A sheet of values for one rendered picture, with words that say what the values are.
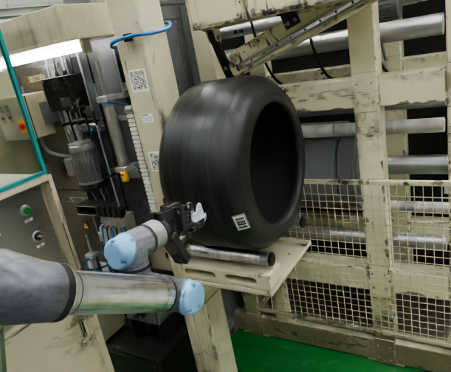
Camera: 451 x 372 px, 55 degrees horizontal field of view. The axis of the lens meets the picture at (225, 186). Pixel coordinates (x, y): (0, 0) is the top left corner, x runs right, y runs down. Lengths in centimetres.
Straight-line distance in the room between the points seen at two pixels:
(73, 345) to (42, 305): 102
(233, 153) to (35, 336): 90
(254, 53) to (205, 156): 63
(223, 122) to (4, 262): 72
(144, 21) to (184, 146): 46
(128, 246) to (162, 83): 71
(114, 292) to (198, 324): 109
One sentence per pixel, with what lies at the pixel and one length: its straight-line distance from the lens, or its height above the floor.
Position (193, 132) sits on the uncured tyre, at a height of 135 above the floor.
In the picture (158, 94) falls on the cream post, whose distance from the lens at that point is 151.
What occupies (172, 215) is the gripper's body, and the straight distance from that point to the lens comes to 113.
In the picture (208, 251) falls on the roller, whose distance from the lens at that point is 152.
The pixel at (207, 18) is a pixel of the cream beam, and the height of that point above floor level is 167.
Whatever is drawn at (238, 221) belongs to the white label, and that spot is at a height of 109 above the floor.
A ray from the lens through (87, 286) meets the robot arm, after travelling 78.
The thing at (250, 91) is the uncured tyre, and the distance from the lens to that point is 132.
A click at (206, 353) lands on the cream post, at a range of 196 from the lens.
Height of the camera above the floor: 159
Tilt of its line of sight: 18 degrees down
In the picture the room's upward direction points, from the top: 11 degrees counter-clockwise
